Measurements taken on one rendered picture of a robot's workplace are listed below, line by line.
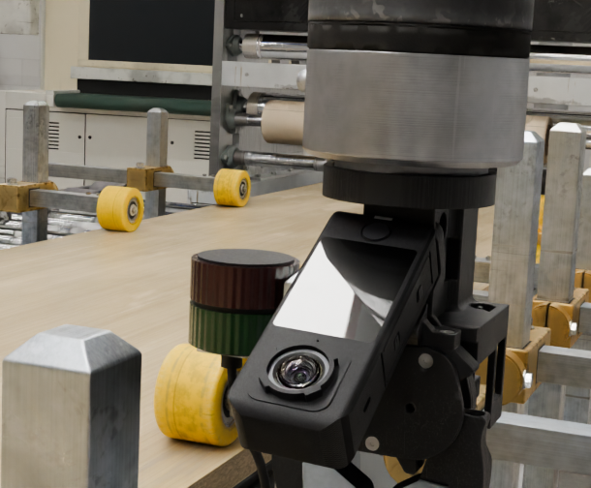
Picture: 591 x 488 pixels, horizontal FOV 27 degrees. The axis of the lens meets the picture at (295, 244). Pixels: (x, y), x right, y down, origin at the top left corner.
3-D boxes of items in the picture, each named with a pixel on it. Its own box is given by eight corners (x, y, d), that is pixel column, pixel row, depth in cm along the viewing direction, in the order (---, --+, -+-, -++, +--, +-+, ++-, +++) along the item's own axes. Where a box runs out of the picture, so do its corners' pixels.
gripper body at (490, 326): (507, 432, 55) (526, 167, 53) (459, 490, 47) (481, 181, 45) (348, 407, 58) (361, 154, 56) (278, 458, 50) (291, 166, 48)
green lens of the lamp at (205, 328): (312, 338, 69) (314, 300, 69) (270, 360, 64) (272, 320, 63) (216, 325, 71) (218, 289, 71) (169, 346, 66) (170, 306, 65)
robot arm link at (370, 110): (503, 56, 44) (257, 45, 47) (493, 192, 44) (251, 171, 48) (548, 60, 52) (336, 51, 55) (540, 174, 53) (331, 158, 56)
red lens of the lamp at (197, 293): (314, 295, 69) (316, 257, 68) (272, 314, 63) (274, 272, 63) (218, 284, 71) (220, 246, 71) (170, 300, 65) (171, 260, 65)
